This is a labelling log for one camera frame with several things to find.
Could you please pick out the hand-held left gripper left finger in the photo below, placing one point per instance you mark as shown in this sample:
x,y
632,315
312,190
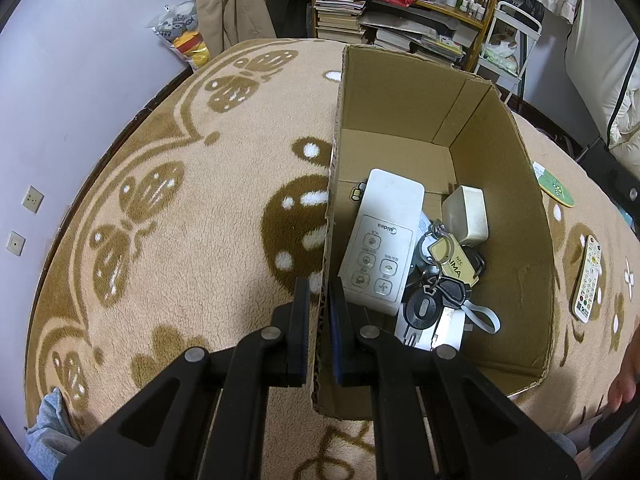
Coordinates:
x,y
299,347

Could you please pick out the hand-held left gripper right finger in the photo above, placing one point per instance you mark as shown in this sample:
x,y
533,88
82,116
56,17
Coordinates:
x,y
337,355

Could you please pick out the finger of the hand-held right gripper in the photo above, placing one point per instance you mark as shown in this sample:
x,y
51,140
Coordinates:
x,y
617,185

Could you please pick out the white rectangular box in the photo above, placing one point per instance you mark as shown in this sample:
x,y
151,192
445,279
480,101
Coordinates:
x,y
417,335

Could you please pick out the round black key fob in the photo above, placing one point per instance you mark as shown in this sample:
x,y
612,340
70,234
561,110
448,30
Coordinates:
x,y
421,311

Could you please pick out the black car key fob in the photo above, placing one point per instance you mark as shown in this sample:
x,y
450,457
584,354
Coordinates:
x,y
454,291

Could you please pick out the white wide remote control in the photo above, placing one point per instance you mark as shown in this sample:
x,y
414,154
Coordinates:
x,y
382,220

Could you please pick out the cardboard box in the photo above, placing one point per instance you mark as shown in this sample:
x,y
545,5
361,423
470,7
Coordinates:
x,y
510,285

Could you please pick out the yellow key tag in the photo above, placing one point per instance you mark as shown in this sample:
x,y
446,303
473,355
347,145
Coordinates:
x,y
457,267

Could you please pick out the cream square box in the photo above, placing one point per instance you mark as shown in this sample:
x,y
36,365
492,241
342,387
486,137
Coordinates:
x,y
465,212

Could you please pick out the person's right hand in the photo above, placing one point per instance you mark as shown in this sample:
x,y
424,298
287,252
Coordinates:
x,y
627,375

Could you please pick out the person's grey trouser leg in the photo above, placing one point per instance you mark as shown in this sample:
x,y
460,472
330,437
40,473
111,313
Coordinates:
x,y
570,447
47,440

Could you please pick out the slim remote with coloured buttons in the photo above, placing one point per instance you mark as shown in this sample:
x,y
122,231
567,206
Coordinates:
x,y
587,277

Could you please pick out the white duvet bag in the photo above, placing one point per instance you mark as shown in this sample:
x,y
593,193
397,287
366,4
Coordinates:
x,y
600,60

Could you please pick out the small yellow bee charm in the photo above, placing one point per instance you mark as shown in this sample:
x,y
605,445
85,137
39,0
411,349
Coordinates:
x,y
357,193

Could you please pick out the white metal cart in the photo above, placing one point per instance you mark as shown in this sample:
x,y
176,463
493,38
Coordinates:
x,y
525,45

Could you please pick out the beige brown patterned blanket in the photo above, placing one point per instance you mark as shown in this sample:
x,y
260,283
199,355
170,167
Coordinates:
x,y
200,210

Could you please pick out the wooden bookshelf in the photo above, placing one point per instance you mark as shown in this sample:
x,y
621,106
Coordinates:
x,y
480,35

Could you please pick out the black bag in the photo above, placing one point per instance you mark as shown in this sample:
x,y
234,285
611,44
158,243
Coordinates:
x,y
522,2

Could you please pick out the row of small jars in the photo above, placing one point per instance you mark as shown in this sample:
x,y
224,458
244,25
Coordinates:
x,y
473,9

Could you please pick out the pile of books and papers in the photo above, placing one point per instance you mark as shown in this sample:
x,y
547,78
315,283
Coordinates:
x,y
415,35

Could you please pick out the stack of old books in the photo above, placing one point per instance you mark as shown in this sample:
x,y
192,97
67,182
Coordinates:
x,y
337,20

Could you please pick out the bag of plush toys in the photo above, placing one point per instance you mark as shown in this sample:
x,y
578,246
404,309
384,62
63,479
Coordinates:
x,y
180,30

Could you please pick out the beige hanging coat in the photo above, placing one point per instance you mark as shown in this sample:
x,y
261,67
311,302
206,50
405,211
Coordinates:
x,y
235,5

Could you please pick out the beige wall socket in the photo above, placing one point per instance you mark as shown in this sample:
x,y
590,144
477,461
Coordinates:
x,y
32,200
15,244

